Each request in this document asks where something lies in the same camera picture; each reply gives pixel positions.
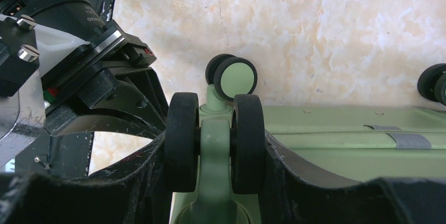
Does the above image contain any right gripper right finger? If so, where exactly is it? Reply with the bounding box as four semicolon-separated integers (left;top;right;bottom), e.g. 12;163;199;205
259;133;445;223

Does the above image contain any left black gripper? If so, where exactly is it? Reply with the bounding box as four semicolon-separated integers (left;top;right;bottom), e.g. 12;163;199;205
42;21;168;138

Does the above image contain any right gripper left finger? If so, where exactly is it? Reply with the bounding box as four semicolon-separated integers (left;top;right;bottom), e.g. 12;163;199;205
1;134;172;223

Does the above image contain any green hard-shell suitcase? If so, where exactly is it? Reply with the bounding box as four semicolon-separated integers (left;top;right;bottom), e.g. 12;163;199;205
164;54;445;223

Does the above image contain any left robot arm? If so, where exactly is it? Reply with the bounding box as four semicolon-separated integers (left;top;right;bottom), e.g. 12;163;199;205
1;0;168;138

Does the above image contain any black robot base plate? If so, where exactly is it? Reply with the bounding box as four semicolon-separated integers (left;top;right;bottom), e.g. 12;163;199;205
14;0;121;180

